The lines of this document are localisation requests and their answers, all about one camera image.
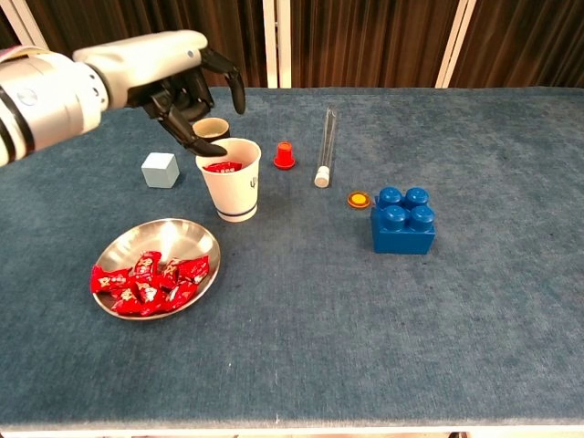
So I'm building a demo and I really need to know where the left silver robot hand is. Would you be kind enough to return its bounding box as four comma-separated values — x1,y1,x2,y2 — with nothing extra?
72,29,247,159

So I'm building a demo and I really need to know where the red candy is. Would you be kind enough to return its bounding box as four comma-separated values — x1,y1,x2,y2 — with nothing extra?
154,282,199,316
133,250,162,281
180,255,211,285
133,281,162,304
203,161,243,174
109,294,143,317
89,266,134,294
158,257,184,289

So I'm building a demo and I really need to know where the white paper cup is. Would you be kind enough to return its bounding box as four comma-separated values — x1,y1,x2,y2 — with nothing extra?
194,138,263,224

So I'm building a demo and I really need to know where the metal plate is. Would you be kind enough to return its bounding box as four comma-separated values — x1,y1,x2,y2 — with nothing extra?
90,217,222,321

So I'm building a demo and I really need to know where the dark brown curtain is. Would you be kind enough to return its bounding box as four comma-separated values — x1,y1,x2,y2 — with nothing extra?
290,0,460,89
25,0,267,89
449,0,584,89

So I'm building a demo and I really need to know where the light blue cube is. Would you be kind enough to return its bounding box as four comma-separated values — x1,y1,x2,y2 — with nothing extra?
141,151,181,189

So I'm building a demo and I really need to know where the small red cap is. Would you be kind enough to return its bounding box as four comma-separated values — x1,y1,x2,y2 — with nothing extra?
273,141,297,171

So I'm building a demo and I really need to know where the glass test tube white stopper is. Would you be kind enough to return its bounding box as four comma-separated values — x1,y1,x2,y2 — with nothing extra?
313,107,339,188

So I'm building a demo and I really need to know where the blue building block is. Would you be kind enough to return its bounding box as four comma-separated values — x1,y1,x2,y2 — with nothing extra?
370,186,437,256

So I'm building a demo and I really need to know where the blue felt table cover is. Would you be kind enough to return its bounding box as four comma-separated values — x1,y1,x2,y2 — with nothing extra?
0,86,584,430

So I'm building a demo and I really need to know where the white frame post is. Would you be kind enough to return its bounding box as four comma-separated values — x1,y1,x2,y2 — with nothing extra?
435,0,477,89
0,0,50,51
262,0,293,89

